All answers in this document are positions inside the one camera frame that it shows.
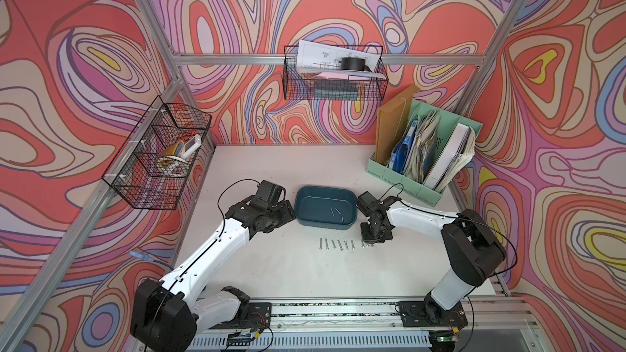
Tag white binder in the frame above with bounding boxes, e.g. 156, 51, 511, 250
423, 123, 474, 192

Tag green file organizer box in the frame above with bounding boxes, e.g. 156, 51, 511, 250
366, 100, 483, 205

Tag black wire basket back wall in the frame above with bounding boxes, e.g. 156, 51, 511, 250
282, 40, 389, 102

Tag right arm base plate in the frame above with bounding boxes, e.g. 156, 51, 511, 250
395, 301, 468, 329

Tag teal plastic storage tray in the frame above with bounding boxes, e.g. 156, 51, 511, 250
294, 185, 358, 231

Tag black wire basket left wall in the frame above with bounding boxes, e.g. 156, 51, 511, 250
102, 96, 212, 210

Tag white paper sheets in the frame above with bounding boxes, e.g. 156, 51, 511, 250
295, 40, 386, 80

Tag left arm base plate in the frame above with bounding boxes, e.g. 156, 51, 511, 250
213, 302, 272, 329

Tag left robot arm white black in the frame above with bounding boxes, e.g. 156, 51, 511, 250
130, 180, 296, 351

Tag blue folder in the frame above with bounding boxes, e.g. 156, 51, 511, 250
388, 119, 419, 174

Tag brown cardboard folder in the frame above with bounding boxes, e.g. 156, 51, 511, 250
374, 85, 420, 165

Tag black wire basket wall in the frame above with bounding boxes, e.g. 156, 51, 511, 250
282, 40, 389, 102
102, 96, 212, 210

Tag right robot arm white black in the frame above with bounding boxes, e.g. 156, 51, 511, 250
356, 192, 507, 325

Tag stack of papers in organizer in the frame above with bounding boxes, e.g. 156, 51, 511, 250
404, 111, 440, 183

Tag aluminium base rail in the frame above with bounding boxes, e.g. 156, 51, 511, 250
185, 295, 548, 351

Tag black tape roll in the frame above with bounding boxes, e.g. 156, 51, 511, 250
340, 56, 370, 72

